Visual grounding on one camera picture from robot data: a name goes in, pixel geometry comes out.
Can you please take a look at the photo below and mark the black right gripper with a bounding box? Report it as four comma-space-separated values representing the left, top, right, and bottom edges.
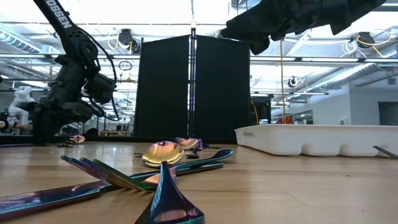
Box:
220, 0, 340, 56

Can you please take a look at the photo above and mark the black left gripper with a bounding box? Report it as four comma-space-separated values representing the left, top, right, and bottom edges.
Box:
32, 55, 94, 146

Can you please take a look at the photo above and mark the iridescent rainbow table knife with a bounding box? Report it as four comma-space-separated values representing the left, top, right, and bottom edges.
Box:
0, 161, 224, 222

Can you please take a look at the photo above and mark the small copper-bowl iridescent spoon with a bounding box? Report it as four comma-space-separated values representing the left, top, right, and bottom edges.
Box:
63, 134, 86, 147

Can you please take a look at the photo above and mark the black equipment cabinet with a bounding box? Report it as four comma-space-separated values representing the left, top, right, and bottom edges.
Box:
250, 95, 273, 126

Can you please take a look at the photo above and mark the black folding partition screen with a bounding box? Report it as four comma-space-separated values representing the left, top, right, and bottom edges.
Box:
134, 27, 251, 144

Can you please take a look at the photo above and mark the white plastic cutlery tray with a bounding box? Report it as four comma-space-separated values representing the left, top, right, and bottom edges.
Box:
234, 124, 398, 157

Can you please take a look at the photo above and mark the gold-bowl iridescent spoon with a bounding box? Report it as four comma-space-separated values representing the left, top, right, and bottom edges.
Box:
135, 141, 206, 224

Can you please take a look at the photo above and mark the iridescent rainbow spoon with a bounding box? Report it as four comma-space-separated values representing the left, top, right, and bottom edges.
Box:
179, 138, 200, 151

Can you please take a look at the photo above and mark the dark blue iridescent cutlery piece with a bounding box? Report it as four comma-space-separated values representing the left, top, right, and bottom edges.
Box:
185, 147, 200, 159

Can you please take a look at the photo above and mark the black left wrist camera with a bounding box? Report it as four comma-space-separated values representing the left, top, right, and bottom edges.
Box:
84, 73, 116, 105

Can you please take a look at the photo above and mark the black hanging cable loop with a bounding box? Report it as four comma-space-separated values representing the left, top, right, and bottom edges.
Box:
118, 60, 134, 72

